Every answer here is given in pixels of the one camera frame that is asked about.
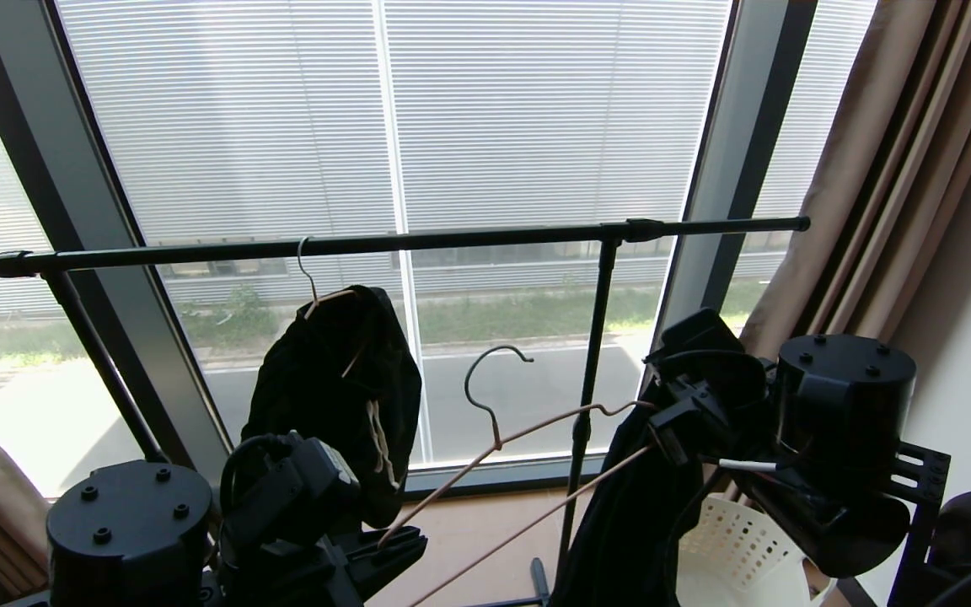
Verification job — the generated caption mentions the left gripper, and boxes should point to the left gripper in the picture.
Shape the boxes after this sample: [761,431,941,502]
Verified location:
[224,535,368,607]

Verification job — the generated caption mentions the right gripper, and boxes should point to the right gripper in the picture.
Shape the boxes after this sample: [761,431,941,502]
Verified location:
[644,371,777,469]

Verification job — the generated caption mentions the black t-shirt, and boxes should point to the black t-shirt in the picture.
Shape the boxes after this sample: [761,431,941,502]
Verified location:
[551,409,710,607]

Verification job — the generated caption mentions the black shorts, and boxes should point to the black shorts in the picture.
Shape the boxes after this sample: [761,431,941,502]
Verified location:
[241,285,424,530]

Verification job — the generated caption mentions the pink clothes hanger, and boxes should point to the pink clothes hanger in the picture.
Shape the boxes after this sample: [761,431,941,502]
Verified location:
[376,346,663,607]
[296,236,368,380]

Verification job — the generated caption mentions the white laundry basket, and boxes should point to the white laundry basket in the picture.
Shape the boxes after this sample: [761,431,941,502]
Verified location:
[675,493,836,607]

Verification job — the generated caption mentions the black clothes rack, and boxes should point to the black clothes rack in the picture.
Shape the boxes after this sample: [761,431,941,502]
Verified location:
[0,217,812,607]

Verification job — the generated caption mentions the window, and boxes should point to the window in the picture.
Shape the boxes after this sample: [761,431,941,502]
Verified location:
[0,0,878,498]

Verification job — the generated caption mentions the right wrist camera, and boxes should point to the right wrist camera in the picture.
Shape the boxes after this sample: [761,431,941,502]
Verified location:
[650,308,746,365]

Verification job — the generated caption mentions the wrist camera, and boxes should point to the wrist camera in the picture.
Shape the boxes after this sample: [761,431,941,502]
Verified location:
[650,308,746,365]
[217,432,362,549]

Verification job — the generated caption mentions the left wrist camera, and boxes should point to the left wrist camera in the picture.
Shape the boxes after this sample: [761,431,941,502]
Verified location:
[217,432,362,549]

